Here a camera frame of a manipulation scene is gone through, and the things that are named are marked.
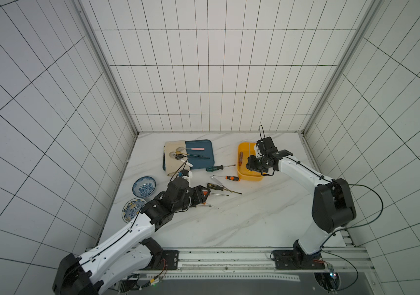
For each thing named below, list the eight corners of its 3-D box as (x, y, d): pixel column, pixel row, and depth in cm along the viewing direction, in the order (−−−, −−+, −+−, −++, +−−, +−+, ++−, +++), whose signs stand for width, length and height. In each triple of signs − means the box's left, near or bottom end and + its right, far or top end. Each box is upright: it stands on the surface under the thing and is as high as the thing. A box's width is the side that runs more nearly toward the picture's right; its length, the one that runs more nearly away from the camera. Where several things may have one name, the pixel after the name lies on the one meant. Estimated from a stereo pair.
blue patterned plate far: (134, 197, 94) (130, 192, 89) (139, 181, 100) (136, 176, 95) (153, 197, 94) (150, 192, 89) (157, 181, 100) (154, 176, 95)
